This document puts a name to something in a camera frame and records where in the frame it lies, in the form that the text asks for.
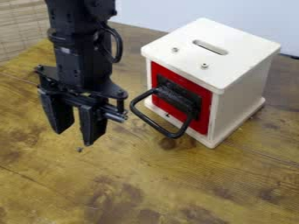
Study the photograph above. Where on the white wooden drawer box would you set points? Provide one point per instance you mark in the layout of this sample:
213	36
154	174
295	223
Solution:
221	64

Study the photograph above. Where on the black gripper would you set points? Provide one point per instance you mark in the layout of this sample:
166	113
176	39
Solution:
58	97

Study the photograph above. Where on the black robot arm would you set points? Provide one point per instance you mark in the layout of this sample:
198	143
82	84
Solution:
86	45

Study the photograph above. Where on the red drawer with black handle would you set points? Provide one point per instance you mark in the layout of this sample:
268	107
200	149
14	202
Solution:
180	98

